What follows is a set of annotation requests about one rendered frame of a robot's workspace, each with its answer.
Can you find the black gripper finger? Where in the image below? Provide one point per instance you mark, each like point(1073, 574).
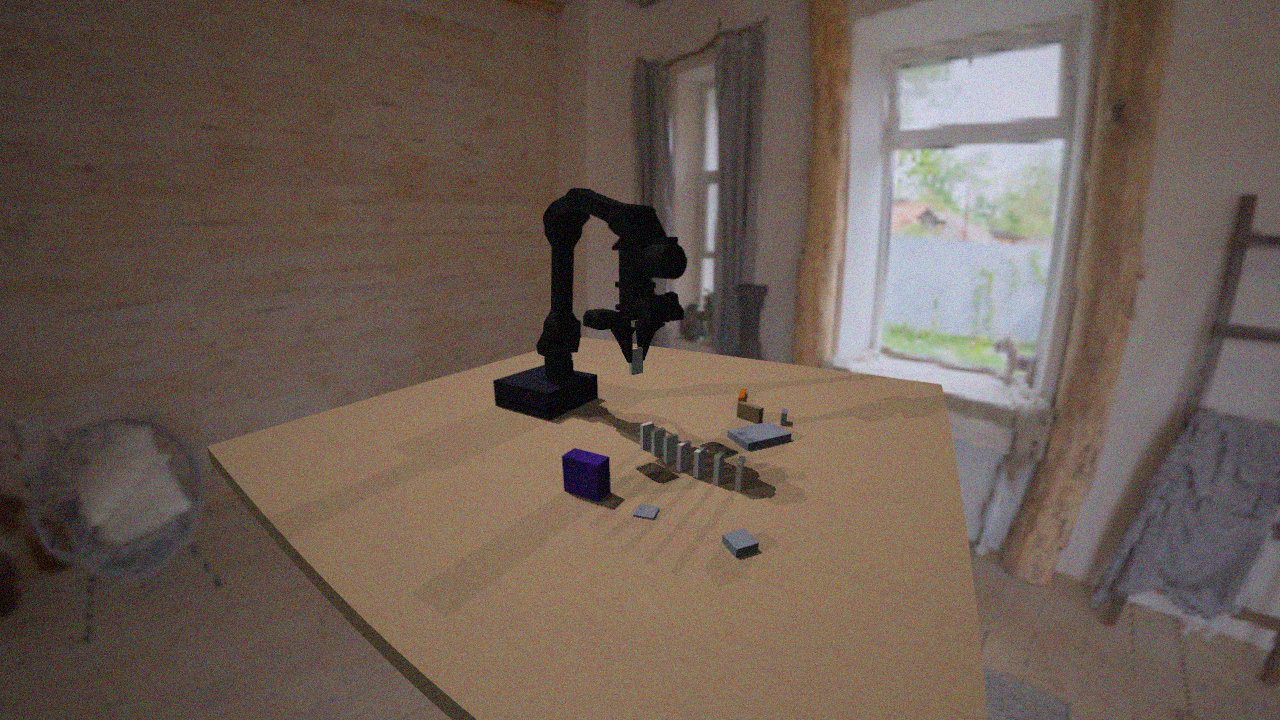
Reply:
point(624, 339)
point(644, 335)

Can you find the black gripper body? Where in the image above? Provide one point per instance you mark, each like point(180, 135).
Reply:
point(603, 319)

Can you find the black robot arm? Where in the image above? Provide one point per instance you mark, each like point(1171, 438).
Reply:
point(645, 250)

